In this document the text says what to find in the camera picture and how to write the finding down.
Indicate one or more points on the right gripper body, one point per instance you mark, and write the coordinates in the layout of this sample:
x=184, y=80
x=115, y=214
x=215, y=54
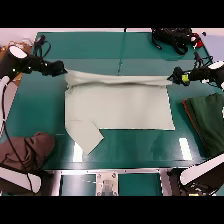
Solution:
x=178, y=76

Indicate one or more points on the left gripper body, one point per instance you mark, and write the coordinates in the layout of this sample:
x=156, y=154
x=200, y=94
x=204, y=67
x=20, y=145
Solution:
x=55, y=67

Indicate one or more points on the white T-shirt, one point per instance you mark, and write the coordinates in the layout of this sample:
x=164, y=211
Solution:
x=116, y=106

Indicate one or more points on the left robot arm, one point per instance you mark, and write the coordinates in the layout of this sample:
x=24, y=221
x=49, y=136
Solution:
x=20, y=63

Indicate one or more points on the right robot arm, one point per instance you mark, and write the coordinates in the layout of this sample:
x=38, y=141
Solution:
x=206, y=71

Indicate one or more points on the black garment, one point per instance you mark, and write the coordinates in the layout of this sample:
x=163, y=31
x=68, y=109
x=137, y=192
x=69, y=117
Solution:
x=175, y=37

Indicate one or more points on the red-brown garment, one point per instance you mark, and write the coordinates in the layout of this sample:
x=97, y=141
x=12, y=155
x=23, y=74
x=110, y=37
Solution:
x=188, y=115

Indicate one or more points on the dark green garment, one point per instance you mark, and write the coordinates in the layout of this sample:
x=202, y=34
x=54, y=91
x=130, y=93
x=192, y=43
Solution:
x=208, y=123

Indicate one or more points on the brown garment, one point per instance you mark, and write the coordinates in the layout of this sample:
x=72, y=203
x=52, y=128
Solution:
x=28, y=150

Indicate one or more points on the silver frame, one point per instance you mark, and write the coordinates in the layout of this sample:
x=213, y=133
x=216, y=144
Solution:
x=106, y=183

